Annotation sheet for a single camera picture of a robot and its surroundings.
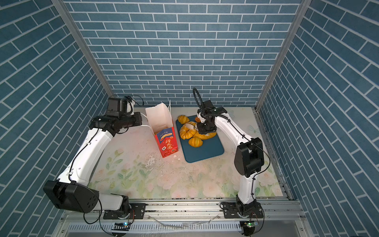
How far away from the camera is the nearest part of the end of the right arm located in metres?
0.65

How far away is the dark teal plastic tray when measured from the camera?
0.95 m

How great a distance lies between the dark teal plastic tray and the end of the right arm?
20 centimetres
